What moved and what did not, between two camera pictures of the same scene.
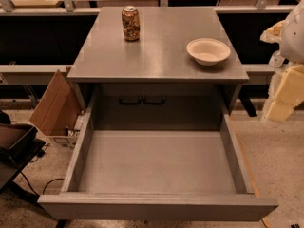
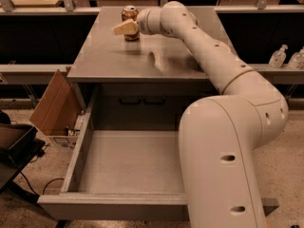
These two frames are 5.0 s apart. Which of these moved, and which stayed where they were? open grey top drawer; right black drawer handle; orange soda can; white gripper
Moved: white gripper
Stayed: right black drawer handle; orange soda can; open grey top drawer
